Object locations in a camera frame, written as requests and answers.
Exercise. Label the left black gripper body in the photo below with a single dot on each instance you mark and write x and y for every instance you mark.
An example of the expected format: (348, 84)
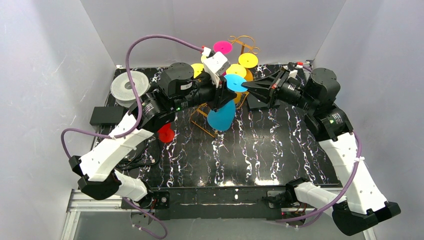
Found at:
(215, 92)

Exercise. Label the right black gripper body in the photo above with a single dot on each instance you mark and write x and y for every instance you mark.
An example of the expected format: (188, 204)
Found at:
(276, 87)

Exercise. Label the blue wine glass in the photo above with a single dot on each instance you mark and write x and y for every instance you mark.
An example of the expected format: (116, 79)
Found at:
(222, 118)

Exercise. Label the red wine glass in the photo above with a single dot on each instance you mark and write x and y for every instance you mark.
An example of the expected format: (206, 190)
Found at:
(165, 134)

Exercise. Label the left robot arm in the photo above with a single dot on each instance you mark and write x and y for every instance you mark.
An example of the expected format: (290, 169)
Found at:
(176, 89)

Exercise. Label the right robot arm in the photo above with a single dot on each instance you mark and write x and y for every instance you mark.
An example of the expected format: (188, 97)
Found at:
(360, 205)

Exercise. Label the green wine glass pale base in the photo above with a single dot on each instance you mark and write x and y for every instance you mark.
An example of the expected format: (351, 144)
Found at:
(203, 58)

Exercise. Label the magenta wine glass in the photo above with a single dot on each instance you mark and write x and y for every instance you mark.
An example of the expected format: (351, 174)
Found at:
(224, 47)

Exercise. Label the black flat box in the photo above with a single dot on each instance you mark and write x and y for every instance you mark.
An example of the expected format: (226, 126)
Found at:
(254, 104)

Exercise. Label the orange glass yellow base left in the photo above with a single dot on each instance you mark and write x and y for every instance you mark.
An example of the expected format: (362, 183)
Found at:
(197, 69)

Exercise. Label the orange glass yellow base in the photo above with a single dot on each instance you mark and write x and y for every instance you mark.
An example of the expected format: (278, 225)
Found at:
(235, 78)
(248, 61)
(197, 69)

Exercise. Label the orange glass yellow base rear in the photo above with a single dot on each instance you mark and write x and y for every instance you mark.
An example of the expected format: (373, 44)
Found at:
(248, 61)

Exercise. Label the orange glass yellow base middle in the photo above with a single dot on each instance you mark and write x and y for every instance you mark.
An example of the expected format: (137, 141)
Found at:
(235, 78)

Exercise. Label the white filament spool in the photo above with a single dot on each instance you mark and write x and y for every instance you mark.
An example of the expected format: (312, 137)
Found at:
(121, 88)

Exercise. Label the black block left edge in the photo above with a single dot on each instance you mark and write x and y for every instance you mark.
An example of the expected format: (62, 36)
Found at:
(107, 115)

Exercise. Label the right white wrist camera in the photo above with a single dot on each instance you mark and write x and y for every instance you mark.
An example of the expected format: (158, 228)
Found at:
(293, 68)

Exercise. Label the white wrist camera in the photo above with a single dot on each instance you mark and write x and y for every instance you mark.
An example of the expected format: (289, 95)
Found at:
(293, 68)
(215, 65)

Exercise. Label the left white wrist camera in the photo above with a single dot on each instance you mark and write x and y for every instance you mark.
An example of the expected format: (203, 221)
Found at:
(215, 65)

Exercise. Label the gold wire glass rack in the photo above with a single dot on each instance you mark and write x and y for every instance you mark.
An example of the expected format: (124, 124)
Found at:
(247, 44)

